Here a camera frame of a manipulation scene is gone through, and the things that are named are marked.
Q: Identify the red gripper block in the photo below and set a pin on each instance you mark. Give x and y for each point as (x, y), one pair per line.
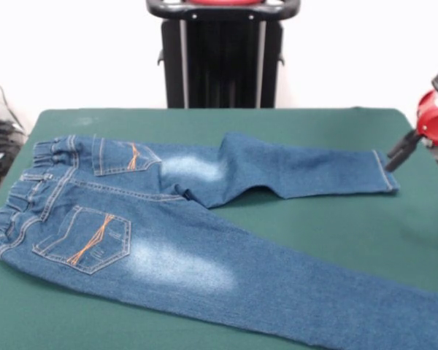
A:
(436, 124)

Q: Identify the blue denim jeans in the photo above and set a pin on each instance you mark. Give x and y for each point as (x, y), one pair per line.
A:
(168, 248)

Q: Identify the dark green table cloth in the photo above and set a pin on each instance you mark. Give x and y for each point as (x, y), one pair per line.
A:
(76, 321)

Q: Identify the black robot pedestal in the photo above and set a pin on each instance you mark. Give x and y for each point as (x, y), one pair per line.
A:
(222, 62)

